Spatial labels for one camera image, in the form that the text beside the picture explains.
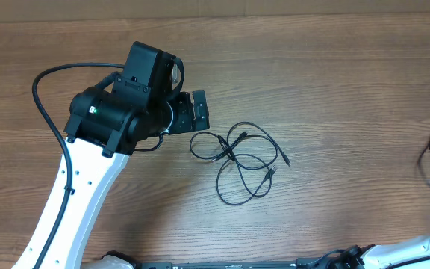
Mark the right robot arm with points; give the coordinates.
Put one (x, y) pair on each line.
(413, 253)

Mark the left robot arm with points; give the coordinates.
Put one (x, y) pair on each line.
(140, 99)

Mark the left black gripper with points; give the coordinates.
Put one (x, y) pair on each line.
(186, 122)

